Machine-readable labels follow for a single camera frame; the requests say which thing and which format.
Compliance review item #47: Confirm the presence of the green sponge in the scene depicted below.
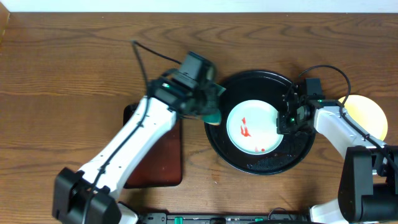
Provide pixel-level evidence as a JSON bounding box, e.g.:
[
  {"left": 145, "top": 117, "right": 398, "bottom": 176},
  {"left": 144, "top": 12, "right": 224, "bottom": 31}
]
[{"left": 200, "top": 110, "right": 222, "bottom": 126}]

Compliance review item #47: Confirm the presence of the mint plate with red streak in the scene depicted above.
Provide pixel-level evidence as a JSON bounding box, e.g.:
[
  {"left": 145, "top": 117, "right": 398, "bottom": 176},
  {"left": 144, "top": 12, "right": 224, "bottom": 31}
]
[{"left": 226, "top": 100, "right": 284, "bottom": 156}]

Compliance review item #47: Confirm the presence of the yellow plate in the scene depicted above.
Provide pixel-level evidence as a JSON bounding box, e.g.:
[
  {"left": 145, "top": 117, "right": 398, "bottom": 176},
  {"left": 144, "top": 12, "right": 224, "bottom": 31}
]
[{"left": 345, "top": 95, "right": 388, "bottom": 141}]

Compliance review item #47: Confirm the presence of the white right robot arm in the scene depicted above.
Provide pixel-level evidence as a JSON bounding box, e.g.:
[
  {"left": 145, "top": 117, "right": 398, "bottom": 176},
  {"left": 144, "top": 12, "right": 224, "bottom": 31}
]
[{"left": 276, "top": 90, "right": 397, "bottom": 223}]

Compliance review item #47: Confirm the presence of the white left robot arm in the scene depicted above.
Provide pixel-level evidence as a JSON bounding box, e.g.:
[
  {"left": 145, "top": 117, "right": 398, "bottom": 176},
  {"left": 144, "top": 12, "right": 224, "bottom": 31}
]
[{"left": 52, "top": 71, "right": 225, "bottom": 223}]

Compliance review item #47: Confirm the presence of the round black tray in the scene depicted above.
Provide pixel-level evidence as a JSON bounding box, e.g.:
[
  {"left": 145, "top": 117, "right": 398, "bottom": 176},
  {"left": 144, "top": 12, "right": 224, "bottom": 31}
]
[{"left": 205, "top": 70, "right": 315, "bottom": 175}]

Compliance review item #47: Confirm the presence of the rectangular dark red tray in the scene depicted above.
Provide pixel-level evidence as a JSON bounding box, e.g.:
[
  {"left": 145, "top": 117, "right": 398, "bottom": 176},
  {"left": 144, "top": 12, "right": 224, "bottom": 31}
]
[{"left": 124, "top": 121, "right": 183, "bottom": 189}]

